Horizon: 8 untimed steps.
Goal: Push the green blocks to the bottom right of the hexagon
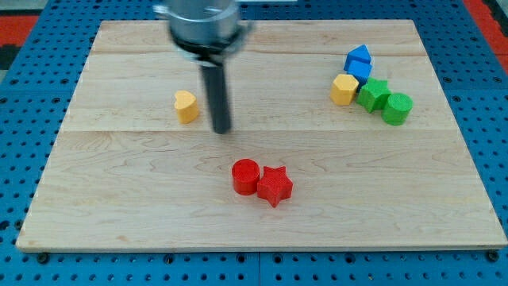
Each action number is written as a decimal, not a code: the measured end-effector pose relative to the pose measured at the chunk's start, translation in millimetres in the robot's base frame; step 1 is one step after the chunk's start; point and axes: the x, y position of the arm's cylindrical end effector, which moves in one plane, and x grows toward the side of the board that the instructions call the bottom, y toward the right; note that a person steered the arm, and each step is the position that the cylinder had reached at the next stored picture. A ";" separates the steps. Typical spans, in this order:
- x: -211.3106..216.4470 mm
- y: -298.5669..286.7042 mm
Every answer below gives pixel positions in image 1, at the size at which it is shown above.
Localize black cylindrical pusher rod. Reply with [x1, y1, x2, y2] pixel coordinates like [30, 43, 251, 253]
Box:
[200, 65, 231, 134]

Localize yellow hexagon block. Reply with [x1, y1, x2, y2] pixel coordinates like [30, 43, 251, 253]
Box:
[329, 74, 360, 106]

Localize yellow heart block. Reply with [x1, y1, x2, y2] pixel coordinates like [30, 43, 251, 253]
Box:
[174, 90, 199, 124]

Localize red cylinder block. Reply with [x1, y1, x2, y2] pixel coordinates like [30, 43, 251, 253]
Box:
[231, 158, 260, 195]

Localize red star block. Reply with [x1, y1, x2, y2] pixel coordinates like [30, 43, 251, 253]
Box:
[257, 166, 294, 207]

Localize light wooden board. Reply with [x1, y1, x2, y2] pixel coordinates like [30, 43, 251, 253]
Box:
[17, 20, 507, 253]

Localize blue pentagon house block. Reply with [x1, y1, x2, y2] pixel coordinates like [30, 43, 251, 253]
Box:
[344, 44, 371, 71]

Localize blue cube block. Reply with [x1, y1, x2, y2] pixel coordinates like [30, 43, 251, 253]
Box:
[347, 60, 372, 87]

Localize green star block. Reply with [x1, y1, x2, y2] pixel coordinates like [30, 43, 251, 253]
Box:
[356, 77, 391, 113]

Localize green cylinder block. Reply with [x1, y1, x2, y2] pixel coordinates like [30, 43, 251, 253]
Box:
[382, 93, 414, 126]

